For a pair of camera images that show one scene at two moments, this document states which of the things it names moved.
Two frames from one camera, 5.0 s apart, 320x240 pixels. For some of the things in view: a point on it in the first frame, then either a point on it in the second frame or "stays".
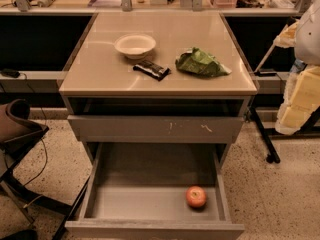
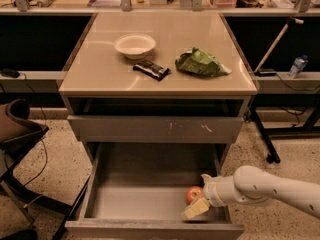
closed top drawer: (152, 129) stays
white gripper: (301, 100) -> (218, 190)
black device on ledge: (9, 72) stays
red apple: (196, 196) stays
